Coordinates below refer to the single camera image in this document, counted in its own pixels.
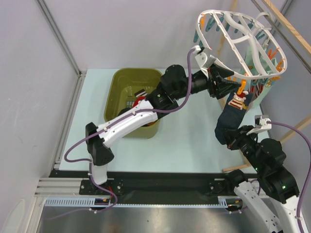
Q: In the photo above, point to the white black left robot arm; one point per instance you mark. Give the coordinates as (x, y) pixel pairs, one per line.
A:
(174, 84)

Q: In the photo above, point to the olive green plastic basket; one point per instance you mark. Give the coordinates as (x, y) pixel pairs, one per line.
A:
(125, 83)

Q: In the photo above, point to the red patterned sock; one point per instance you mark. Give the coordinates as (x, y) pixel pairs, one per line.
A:
(139, 99)

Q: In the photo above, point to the white slotted cable duct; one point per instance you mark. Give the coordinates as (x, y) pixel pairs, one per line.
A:
(101, 202)

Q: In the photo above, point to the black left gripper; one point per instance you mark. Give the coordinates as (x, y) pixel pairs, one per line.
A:
(220, 88)

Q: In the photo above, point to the orange clothes peg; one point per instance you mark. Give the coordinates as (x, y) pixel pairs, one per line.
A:
(242, 86)

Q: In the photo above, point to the white round clip hanger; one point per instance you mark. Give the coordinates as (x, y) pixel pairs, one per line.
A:
(241, 43)

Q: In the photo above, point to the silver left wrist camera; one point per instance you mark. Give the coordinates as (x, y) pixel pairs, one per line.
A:
(205, 58)

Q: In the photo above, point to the wooden hanger stand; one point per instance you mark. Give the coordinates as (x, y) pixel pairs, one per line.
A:
(289, 101)

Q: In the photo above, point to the mustard yellow striped sock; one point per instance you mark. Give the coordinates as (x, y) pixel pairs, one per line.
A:
(141, 93)

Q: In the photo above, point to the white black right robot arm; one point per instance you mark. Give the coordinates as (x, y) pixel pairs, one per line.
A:
(267, 158)

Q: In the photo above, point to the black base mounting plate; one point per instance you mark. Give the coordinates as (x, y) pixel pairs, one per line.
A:
(153, 185)

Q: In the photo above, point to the aluminium frame post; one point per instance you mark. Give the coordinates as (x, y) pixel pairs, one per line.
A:
(58, 35)

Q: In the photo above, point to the black sock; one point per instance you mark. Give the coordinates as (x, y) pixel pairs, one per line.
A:
(125, 110)

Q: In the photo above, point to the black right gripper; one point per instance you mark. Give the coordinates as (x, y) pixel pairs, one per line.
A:
(233, 139)

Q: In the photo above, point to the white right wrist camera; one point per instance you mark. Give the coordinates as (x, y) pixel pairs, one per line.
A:
(261, 124)

